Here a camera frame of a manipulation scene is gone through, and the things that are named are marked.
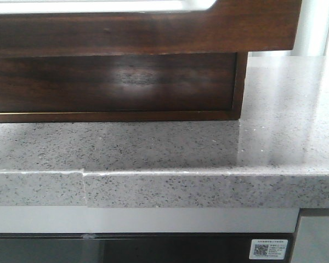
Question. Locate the white drawer handle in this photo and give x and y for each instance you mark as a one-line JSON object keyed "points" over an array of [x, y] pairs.
{"points": [[61, 7]]}

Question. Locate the grey cabinet door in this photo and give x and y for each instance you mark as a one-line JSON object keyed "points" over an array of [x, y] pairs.
{"points": [[312, 236]]}

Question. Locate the black glass oven door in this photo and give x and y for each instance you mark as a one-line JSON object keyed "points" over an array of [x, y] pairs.
{"points": [[134, 247]]}

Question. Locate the dark wooden drawer cabinet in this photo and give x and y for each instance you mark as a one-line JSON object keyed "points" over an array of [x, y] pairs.
{"points": [[240, 85]]}

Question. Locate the white QR code sticker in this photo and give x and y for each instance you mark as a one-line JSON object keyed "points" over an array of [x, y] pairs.
{"points": [[268, 249]]}

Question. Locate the wooden drawer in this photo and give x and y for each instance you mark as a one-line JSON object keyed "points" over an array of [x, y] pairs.
{"points": [[226, 27], [112, 82]]}

